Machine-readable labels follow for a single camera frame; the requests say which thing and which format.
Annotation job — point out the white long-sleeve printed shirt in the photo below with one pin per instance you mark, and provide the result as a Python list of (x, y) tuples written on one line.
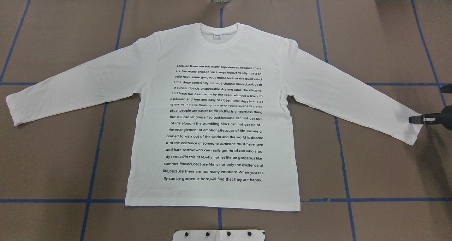
[(213, 128)]

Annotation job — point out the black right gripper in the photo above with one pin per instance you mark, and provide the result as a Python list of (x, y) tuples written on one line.
[(444, 116)]

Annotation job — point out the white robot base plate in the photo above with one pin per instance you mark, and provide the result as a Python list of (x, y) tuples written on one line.
[(220, 235)]

